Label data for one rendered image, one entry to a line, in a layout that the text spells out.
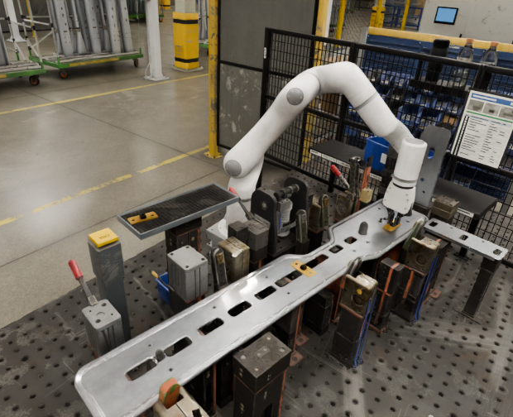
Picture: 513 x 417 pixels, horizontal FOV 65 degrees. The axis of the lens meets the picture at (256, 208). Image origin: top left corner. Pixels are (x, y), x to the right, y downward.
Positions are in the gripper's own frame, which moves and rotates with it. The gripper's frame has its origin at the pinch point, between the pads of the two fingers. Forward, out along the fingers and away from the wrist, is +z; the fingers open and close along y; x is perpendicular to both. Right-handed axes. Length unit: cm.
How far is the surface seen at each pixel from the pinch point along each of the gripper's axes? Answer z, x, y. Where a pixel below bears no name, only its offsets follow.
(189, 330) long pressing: 4, -89, -7
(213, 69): 7, 135, -280
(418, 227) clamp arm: -5.7, -7.5, 12.2
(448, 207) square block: -1.9, 23.5, 10.3
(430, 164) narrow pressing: -15.3, 26.5, -2.3
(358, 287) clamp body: 0.7, -43.3, 13.3
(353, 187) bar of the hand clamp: -6.8, -1.8, -18.5
